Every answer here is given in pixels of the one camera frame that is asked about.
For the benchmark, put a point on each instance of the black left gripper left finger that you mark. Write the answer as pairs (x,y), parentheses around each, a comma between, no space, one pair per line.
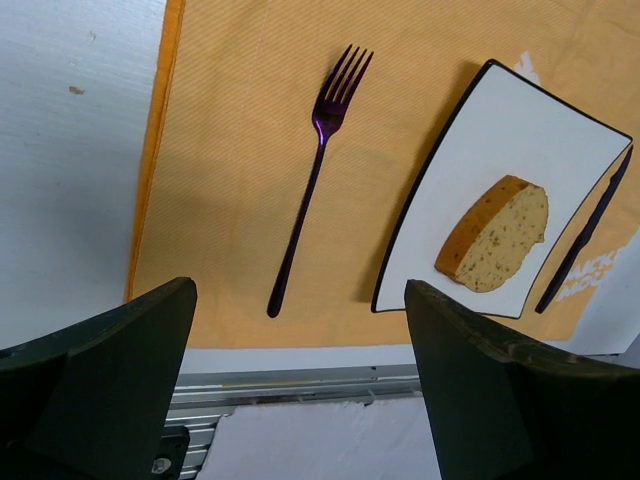
(90,401)

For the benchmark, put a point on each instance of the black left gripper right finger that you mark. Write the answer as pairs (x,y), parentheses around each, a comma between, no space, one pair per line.
(503,405)

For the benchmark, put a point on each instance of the sliced loaf bread piece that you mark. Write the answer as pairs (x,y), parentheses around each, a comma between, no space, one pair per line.
(490,242)

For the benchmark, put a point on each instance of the purple table knife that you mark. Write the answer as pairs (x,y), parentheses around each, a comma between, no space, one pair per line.
(584,236)

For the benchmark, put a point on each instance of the white square plate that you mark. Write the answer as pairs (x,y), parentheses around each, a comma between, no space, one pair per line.
(503,125)

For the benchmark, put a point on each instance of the orange cloth placemat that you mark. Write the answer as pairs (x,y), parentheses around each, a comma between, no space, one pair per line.
(230,145)

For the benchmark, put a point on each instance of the purple metal fork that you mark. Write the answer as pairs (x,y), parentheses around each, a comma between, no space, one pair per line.
(328,115)

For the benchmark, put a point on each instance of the aluminium table frame rail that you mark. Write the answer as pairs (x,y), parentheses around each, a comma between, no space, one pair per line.
(200,400)

